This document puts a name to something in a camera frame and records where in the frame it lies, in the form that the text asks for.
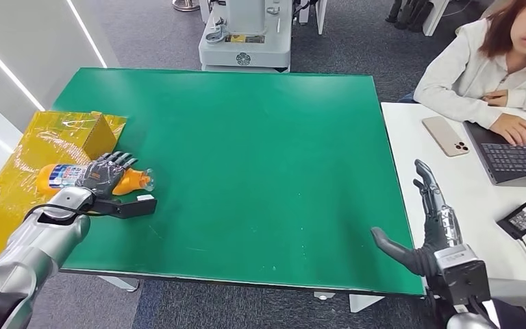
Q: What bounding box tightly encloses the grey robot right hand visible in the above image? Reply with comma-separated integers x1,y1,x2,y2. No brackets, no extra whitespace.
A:
370,158,464,278

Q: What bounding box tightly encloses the person's right hand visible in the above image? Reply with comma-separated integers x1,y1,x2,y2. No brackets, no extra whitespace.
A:
490,113,526,147

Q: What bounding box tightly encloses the person's left hand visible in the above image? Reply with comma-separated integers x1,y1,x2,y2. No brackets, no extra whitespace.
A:
481,89,510,108

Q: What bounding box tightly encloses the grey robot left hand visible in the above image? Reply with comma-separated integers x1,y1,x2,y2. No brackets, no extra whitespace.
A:
75,151,139,199

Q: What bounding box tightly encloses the orange detergent bottle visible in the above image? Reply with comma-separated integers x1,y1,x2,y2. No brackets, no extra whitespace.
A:
36,163,156,197

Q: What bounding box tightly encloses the grey laptop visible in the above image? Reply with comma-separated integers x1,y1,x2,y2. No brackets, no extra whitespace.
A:
463,120,526,188

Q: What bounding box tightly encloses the person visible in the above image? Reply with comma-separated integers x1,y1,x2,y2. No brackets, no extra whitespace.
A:
412,0,526,147

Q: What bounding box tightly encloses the beige smartphone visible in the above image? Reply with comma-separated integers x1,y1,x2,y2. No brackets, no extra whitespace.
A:
422,115,471,158

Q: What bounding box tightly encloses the black power adapter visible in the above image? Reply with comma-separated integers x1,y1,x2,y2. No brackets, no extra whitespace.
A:
497,202,526,241

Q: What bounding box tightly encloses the yellow taped cardboard box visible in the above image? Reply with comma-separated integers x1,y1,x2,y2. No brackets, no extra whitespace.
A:
0,110,128,269

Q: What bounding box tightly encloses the white side table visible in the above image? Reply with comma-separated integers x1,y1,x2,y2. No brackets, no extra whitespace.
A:
381,101,526,310

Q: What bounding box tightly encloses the metal stand with round base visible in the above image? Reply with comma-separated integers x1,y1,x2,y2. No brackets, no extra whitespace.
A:
172,0,201,12

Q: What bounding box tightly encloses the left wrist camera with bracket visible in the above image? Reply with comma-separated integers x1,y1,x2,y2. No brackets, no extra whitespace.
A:
91,194,158,220

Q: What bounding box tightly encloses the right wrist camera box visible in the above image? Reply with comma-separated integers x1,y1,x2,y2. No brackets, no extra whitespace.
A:
433,244,492,307

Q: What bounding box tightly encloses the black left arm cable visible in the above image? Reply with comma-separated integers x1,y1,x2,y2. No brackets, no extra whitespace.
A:
22,203,110,223

